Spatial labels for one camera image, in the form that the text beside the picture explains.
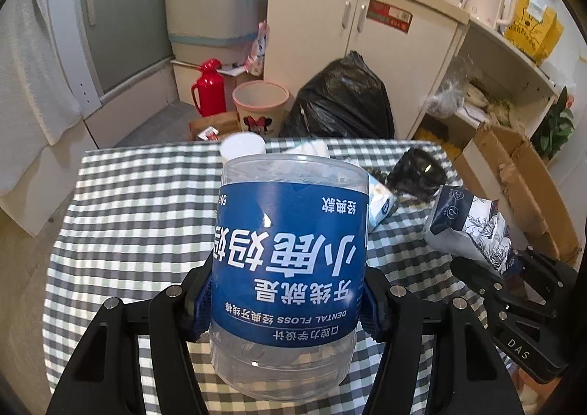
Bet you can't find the dark blue floral pouch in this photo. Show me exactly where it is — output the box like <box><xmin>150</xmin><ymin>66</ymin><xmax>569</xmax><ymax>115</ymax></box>
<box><xmin>424</xmin><ymin>186</ymin><xmax>513</xmax><ymax>274</ymax></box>

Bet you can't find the clear dental floss jar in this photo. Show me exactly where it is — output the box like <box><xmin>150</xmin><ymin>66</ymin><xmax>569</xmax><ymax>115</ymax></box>
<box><xmin>209</xmin><ymin>154</ymin><xmax>369</xmax><ymax>402</ymax></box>

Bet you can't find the white plush toy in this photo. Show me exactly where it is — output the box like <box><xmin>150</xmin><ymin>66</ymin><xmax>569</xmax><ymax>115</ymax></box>
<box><xmin>284</xmin><ymin>140</ymin><xmax>330</xmax><ymax>158</ymax></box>

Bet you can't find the cardboard box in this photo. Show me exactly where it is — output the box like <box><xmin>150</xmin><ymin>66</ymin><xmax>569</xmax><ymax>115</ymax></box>
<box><xmin>454</xmin><ymin>123</ymin><xmax>582</xmax><ymax>266</ymax></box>

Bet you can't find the blue tissue pack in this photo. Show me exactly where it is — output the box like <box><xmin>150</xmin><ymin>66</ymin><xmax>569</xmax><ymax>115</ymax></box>
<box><xmin>368</xmin><ymin>175</ymin><xmax>397</xmax><ymax>233</ymax></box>

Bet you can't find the green potted plant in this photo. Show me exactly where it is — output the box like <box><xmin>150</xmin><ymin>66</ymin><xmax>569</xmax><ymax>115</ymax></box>
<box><xmin>530</xmin><ymin>87</ymin><xmax>574</xmax><ymax>163</ymax></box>

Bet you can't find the checkered tablecloth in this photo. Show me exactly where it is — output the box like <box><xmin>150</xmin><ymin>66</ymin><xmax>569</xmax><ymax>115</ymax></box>
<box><xmin>43</xmin><ymin>138</ymin><xmax>486</xmax><ymax>414</ymax></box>

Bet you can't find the white open shelf unit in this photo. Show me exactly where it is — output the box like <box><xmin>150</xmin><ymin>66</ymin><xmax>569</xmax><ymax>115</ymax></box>
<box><xmin>413</xmin><ymin>21</ymin><xmax>560</xmax><ymax>149</ymax></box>

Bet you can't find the clear plastic bag on shelf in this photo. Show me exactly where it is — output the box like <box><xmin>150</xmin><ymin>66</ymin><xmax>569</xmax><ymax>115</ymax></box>
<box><xmin>426</xmin><ymin>71</ymin><xmax>468</xmax><ymax>119</ymax></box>

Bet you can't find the black garbage bag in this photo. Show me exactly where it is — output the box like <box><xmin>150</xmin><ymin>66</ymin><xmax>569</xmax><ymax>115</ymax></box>
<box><xmin>280</xmin><ymin>51</ymin><xmax>395</xmax><ymax>139</ymax></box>

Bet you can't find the yellow paper bag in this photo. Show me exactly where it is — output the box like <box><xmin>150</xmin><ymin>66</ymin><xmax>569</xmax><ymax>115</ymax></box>
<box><xmin>504</xmin><ymin>0</ymin><xmax>564</xmax><ymax>66</ymax></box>

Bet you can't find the white plastic bottle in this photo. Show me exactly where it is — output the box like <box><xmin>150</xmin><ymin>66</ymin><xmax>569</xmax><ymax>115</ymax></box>
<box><xmin>219</xmin><ymin>132</ymin><xmax>266</xmax><ymax>165</ymax></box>

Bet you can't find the white electric kettle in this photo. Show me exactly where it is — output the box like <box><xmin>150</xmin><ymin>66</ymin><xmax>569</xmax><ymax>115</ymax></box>
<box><xmin>464</xmin><ymin>0</ymin><xmax>517</xmax><ymax>30</ymax></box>

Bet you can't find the brown paper bag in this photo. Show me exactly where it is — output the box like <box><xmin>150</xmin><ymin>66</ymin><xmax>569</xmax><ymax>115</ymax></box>
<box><xmin>188</xmin><ymin>111</ymin><xmax>240</xmax><ymax>141</ymax></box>

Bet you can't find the white hanging towel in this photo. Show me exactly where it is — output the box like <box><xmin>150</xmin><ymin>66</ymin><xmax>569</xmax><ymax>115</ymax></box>
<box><xmin>0</xmin><ymin>0</ymin><xmax>81</xmax><ymax>195</ymax></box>

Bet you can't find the pink Minnie waste bin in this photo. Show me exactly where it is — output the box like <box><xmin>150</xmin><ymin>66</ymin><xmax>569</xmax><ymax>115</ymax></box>
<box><xmin>232</xmin><ymin>80</ymin><xmax>289</xmax><ymax>138</ymax></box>

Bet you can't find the red cabinet sticker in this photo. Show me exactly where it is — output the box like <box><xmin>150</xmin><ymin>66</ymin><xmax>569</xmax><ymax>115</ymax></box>
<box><xmin>366</xmin><ymin>0</ymin><xmax>413</xmax><ymax>34</ymax></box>

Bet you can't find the red thermos jug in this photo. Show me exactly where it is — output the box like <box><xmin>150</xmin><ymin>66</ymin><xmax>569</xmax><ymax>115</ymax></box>
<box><xmin>190</xmin><ymin>59</ymin><xmax>227</xmax><ymax>117</ymax></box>

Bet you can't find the pink patterned bag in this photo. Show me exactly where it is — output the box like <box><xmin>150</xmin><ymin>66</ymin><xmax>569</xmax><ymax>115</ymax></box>
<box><xmin>245</xmin><ymin>21</ymin><xmax>268</xmax><ymax>77</ymax></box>

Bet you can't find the white kitchen cabinet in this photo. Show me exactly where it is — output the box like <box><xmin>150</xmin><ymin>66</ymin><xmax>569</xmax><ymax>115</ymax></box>
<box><xmin>264</xmin><ymin>0</ymin><xmax>470</xmax><ymax>140</ymax></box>

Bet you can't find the frosted glass door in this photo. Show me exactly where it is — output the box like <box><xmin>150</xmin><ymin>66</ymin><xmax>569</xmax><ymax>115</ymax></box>
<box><xmin>81</xmin><ymin>0</ymin><xmax>172</xmax><ymax>92</ymax></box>

